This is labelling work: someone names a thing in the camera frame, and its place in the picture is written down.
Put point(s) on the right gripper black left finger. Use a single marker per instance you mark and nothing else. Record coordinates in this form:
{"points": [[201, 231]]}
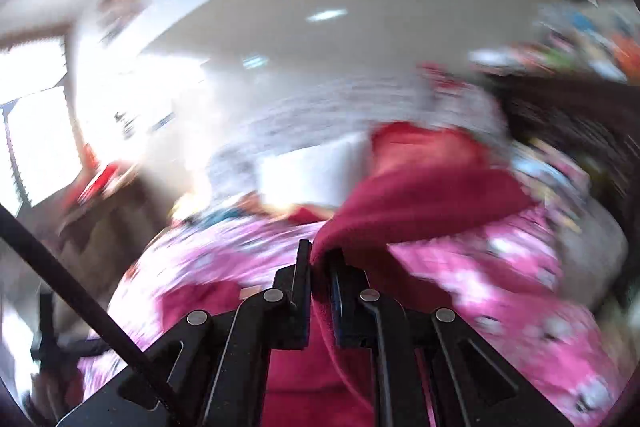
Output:
{"points": [[217, 364]]}

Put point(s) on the dark wooden side table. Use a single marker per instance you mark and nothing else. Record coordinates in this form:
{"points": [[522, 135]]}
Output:
{"points": [[101, 239]]}

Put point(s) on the dark red sweater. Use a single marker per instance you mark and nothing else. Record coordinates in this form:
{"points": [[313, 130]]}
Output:
{"points": [[326, 385]]}

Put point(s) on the red box on table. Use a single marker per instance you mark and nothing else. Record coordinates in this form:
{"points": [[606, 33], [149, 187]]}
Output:
{"points": [[105, 176]]}

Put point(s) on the black rod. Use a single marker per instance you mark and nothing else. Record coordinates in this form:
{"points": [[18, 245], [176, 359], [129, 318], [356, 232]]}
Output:
{"points": [[70, 290]]}

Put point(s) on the small colourful clothes pile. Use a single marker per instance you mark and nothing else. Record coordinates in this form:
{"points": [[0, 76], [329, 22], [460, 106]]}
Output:
{"points": [[554, 179]]}

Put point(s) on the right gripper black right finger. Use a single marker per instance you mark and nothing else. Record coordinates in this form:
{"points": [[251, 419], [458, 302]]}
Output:
{"points": [[429, 369]]}

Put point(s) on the pink penguin blanket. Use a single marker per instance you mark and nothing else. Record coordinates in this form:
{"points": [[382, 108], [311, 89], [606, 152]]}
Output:
{"points": [[499, 279]]}

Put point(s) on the dark carved wooden headboard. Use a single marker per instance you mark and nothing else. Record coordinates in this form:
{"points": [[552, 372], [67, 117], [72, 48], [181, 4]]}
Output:
{"points": [[584, 117]]}

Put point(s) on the white pillow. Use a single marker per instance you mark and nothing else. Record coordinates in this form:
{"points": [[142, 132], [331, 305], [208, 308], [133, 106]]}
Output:
{"points": [[323, 175]]}

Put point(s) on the window with wooden frame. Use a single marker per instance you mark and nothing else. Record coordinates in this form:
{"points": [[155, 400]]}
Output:
{"points": [[39, 154]]}

